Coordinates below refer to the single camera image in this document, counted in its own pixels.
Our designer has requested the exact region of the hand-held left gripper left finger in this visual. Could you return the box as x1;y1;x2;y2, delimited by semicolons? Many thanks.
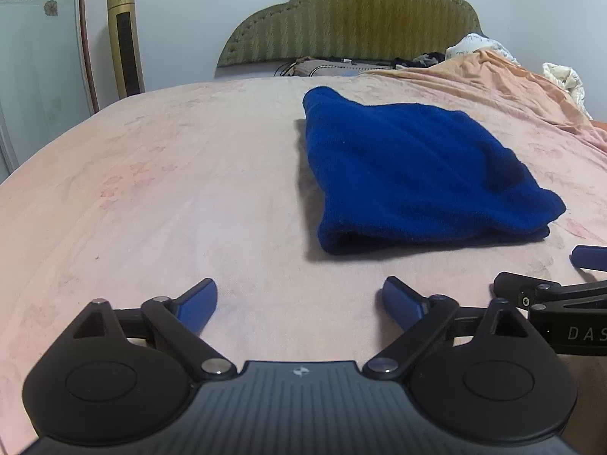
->
71;279;238;382

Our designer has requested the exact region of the dark clothes pile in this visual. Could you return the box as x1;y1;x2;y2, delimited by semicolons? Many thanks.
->
393;52;447;69

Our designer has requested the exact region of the pink bed blanket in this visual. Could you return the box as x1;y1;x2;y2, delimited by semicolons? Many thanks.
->
0;73;607;455

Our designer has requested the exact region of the olive padded headboard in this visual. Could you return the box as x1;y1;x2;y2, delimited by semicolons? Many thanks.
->
215;0;484;68

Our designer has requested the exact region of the peach bed sheet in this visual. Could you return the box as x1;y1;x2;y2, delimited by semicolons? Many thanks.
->
393;49;607;152

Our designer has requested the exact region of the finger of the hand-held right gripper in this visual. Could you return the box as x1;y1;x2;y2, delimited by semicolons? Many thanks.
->
571;245;607;273
493;271;607;311

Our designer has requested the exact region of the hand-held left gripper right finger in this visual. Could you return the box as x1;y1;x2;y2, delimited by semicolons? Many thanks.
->
363;276;541;382

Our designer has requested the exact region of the blue beaded sweater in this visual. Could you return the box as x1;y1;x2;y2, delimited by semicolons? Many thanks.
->
302;86;567;257

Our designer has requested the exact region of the cream crumpled cloth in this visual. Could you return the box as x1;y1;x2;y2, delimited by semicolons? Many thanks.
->
543;63;593;119

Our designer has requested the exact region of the floral frosted wardrobe door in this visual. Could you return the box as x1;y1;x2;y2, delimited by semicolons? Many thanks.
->
0;0;100;185

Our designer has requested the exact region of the gold tower air conditioner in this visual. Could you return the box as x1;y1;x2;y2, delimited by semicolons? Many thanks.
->
106;0;146;99

